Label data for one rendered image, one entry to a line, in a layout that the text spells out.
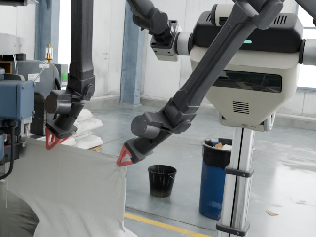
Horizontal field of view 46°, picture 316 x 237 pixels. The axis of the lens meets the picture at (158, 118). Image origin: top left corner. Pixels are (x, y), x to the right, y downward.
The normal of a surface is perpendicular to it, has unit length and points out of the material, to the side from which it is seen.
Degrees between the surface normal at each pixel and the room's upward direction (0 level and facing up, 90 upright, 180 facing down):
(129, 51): 90
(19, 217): 90
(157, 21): 106
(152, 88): 90
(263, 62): 40
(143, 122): 75
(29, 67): 90
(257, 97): 130
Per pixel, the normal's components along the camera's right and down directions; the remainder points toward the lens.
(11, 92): -0.01, 0.17
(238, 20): -0.77, 0.05
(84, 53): 0.73, 0.45
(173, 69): -0.41, 0.12
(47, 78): 0.91, 0.14
